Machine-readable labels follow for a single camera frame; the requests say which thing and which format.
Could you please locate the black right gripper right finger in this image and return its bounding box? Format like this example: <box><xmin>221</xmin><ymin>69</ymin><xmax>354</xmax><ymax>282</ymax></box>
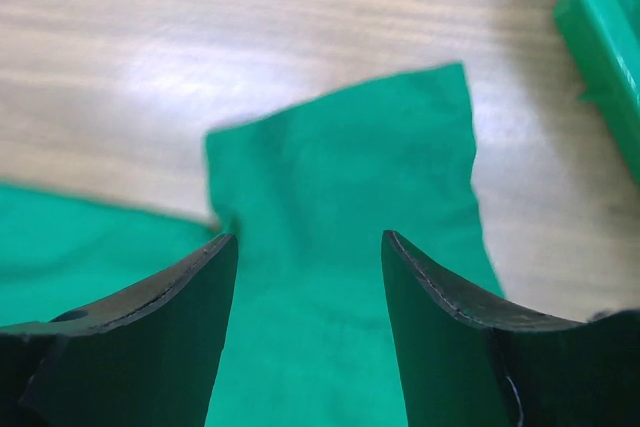
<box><xmin>381</xmin><ymin>231</ymin><xmax>639</xmax><ymax>426</ymax></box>

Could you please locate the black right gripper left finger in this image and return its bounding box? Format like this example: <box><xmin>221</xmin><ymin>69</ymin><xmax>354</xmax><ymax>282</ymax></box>
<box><xmin>1</xmin><ymin>234</ymin><xmax>238</xmax><ymax>427</ymax></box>

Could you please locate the green t shirt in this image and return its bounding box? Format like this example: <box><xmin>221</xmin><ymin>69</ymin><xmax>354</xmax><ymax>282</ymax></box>
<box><xmin>1</xmin><ymin>63</ymin><xmax>500</xmax><ymax>426</ymax></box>

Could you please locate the green plastic bin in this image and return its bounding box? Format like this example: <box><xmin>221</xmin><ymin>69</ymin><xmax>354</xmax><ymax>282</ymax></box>
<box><xmin>553</xmin><ymin>0</ymin><xmax>639</xmax><ymax>178</ymax></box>

